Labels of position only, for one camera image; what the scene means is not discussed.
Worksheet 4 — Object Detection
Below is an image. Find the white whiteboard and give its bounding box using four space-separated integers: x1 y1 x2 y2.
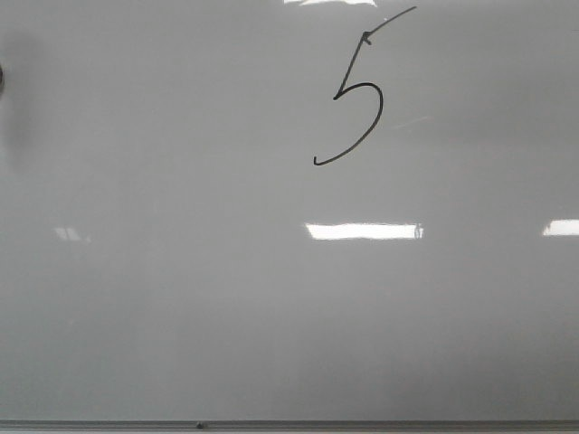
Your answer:
1 1 578 420

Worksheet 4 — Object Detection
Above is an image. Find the grey aluminium whiteboard frame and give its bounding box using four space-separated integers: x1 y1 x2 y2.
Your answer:
1 420 578 433

